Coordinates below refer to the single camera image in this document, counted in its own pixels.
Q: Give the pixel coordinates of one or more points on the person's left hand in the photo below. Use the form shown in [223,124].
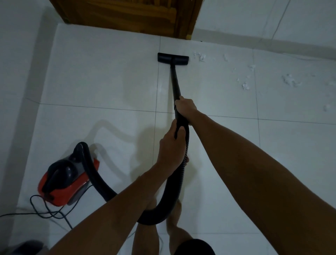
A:
[170,152]

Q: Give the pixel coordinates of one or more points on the person's right hand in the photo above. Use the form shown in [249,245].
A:
[187,107]

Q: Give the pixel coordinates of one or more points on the red and black vacuum cleaner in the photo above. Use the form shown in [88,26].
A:
[63,184]

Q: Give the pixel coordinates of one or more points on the person's right forearm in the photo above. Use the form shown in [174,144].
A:
[262,189]

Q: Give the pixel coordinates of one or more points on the person's left forearm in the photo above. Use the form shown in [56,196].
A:
[110,218]

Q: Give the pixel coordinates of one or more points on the person's right leg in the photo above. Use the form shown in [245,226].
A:
[176,231]

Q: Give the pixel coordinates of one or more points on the person's leg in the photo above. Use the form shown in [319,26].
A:
[176,231]
[145,239]

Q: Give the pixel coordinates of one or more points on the person's left leg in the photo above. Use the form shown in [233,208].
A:
[145,239]

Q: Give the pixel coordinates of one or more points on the black shorts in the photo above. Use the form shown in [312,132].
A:
[195,248]

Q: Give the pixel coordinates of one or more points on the scattered white paper scraps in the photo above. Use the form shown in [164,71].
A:
[288,78]

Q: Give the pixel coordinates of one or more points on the brown wooden door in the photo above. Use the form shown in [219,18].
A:
[126,15]

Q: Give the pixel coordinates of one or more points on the grey round appliance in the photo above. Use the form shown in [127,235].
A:
[26,248]

